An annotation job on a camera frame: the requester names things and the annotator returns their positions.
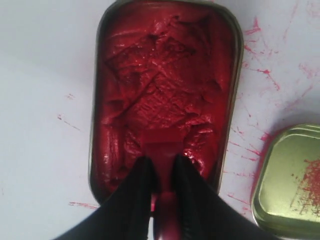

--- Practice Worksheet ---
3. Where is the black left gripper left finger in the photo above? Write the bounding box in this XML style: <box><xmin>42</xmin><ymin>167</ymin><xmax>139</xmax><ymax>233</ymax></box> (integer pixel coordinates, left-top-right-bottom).
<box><xmin>59</xmin><ymin>157</ymin><xmax>155</xmax><ymax>240</ymax></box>

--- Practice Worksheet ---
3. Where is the red rubber stamp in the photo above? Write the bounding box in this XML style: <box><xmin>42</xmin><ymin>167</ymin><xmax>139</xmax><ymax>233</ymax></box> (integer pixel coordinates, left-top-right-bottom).
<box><xmin>141</xmin><ymin>127</ymin><xmax>183</xmax><ymax>240</ymax></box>

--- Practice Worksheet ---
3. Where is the red ink paste tin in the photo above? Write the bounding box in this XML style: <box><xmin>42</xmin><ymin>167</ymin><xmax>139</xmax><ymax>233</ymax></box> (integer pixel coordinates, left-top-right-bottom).
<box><xmin>88</xmin><ymin>0</ymin><xmax>243</xmax><ymax>203</ymax></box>

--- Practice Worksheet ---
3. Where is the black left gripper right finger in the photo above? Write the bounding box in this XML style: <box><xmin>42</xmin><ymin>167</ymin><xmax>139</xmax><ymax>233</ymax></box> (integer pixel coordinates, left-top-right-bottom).
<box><xmin>171</xmin><ymin>154</ymin><xmax>253</xmax><ymax>240</ymax></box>

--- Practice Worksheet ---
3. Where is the gold metal tin lid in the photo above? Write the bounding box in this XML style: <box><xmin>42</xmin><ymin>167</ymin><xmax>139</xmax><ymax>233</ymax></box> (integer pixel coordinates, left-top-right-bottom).
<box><xmin>251</xmin><ymin>124</ymin><xmax>320</xmax><ymax>240</ymax></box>

